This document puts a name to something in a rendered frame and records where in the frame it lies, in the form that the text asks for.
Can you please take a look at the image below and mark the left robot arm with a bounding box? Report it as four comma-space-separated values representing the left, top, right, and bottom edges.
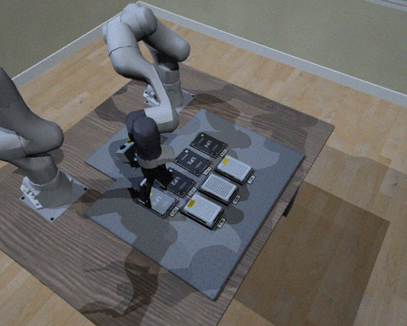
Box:
102, 3, 190, 168

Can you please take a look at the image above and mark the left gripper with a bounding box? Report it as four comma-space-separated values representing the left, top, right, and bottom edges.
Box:
138, 164, 167, 209

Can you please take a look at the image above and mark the grey operator panel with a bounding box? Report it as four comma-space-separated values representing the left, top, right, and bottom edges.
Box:
115, 139, 139, 170

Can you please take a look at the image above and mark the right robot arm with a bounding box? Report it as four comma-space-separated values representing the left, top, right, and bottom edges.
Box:
0, 67, 73, 209

